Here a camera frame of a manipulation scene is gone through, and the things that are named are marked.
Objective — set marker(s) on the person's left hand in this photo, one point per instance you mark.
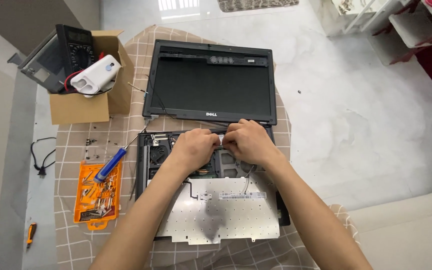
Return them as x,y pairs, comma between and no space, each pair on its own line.
193,148

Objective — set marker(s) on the person's right hand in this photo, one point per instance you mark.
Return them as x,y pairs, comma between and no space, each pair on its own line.
248,144

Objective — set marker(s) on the person's right fingers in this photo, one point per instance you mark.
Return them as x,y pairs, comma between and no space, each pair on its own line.
233,135

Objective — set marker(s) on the black laptop screen lid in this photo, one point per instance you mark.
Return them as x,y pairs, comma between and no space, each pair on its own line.
210,84

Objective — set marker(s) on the silver upturned laptop keyboard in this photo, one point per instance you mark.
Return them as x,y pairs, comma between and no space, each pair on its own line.
219,210

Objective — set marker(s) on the open black laptop base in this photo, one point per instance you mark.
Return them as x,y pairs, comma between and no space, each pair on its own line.
156,157

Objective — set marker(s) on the thin metal probe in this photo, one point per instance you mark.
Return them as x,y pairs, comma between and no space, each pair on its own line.
138,88

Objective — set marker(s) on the woven grey doormat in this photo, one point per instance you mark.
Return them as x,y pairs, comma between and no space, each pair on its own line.
257,4

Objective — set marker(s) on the cardboard box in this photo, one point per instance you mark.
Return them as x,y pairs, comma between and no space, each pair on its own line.
103,97

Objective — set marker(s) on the group of small black screws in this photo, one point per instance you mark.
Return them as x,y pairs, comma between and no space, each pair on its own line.
91,148

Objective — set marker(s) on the orange screwdriver bit case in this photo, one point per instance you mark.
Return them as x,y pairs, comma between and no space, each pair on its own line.
98,197

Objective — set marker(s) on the white plastic tool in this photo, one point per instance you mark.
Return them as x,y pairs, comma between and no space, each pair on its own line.
96,77

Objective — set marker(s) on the beige checked tablecloth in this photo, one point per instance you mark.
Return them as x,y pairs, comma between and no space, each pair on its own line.
99,240

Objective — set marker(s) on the black digital multimeter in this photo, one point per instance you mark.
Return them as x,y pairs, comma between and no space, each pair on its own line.
76,48

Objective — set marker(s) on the white shelf rack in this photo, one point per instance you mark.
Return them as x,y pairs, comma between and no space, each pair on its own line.
396,22

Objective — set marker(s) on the beige sofa cushion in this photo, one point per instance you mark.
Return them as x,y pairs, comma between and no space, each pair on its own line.
407,232

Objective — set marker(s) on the grey flat device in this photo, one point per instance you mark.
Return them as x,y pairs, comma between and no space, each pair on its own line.
43,63

